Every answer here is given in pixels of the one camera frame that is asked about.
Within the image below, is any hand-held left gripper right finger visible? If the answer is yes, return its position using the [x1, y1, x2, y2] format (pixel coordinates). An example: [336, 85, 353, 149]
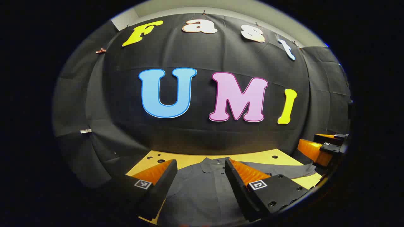
[224, 157, 310, 222]

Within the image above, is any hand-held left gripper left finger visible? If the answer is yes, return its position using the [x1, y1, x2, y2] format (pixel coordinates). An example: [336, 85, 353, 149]
[101, 159, 178, 222]

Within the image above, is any grey button shirt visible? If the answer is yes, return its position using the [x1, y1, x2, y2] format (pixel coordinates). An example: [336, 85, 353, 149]
[156, 157, 317, 227]

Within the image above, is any black backdrop cloth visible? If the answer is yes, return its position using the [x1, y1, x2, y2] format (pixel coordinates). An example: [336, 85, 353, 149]
[52, 13, 351, 189]

